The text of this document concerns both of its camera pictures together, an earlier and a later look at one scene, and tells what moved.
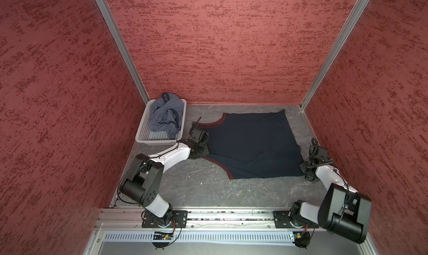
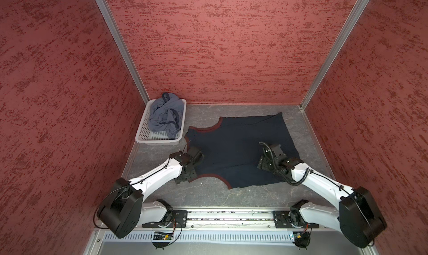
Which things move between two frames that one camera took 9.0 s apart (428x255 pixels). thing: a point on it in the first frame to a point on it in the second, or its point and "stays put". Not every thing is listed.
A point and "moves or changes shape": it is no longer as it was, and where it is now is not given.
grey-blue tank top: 165,114 stays put
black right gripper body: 309,172 to 268,165
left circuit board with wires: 161,239 stays put
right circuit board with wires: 301,239 stays put
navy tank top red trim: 254,145 moves or changes shape
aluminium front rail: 132,220 stays put
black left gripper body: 203,151 to 191,174
